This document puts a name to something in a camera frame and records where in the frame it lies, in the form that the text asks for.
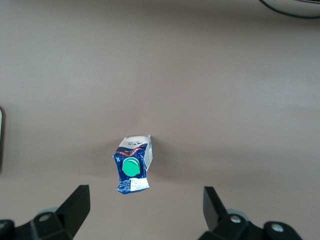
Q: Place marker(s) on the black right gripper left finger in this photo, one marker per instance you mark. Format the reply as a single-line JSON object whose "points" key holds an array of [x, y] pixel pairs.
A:
{"points": [[72, 212]]}

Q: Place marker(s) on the cream tray with bunny print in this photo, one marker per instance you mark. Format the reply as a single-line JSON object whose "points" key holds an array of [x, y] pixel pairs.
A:
{"points": [[0, 130]]}

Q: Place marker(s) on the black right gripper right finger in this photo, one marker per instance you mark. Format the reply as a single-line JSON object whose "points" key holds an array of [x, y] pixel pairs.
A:
{"points": [[215, 212]]}

